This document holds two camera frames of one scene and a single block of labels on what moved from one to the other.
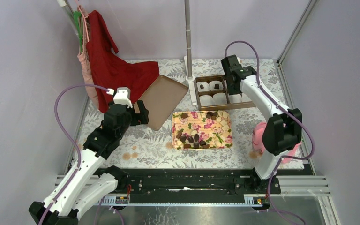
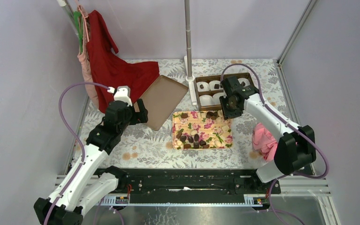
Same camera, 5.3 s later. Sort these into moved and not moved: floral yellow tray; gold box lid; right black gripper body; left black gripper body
Moved: right black gripper body
Not moved: left black gripper body; gold box lid; floral yellow tray
